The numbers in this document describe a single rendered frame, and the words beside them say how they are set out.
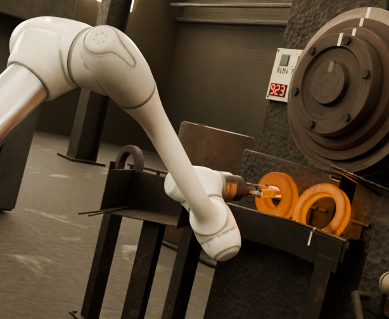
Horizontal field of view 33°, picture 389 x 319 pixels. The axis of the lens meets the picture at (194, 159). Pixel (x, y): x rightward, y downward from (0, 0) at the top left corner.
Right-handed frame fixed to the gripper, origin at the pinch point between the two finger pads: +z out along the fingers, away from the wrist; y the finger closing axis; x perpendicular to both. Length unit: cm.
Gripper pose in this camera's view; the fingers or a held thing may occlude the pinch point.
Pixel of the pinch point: (277, 192)
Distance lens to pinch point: 204.0
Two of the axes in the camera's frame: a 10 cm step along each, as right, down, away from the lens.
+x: 1.9, -9.8, -0.9
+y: 5.9, 1.9, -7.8
